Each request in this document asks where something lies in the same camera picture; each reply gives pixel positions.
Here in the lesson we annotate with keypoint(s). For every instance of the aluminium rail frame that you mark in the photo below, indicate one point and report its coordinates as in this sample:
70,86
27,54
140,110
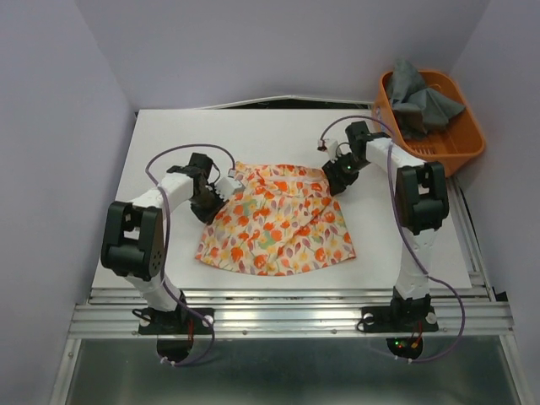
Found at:
299,347

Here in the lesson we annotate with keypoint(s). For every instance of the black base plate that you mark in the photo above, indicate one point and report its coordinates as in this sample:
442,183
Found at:
382,319
178,322

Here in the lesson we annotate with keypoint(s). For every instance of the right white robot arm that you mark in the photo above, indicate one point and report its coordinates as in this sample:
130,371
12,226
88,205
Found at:
420,205

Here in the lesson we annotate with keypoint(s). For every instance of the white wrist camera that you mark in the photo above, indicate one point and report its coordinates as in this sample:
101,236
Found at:
229,185
332,147

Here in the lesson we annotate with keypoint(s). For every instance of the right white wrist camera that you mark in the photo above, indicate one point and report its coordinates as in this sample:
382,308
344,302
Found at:
332,147

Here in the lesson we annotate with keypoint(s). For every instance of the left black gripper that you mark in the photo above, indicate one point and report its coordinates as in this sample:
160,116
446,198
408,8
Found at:
208,216

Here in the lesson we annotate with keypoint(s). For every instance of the floral orange skirt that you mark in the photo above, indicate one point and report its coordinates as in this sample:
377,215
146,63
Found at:
285,222

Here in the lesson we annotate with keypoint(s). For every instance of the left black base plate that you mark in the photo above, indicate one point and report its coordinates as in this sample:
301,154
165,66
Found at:
178,322

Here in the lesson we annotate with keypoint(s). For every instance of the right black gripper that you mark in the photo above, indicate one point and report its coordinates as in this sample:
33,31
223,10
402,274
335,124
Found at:
337,183

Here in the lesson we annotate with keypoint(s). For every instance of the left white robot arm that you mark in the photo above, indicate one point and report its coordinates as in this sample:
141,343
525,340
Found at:
134,241

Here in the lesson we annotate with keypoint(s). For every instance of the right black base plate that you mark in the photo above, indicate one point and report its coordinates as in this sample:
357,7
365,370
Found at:
382,319

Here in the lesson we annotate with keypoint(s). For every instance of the grey skirt in basket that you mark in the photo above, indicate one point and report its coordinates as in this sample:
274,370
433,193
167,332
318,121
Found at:
419,110

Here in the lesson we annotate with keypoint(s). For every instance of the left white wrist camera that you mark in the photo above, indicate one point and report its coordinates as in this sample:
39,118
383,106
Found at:
229,185

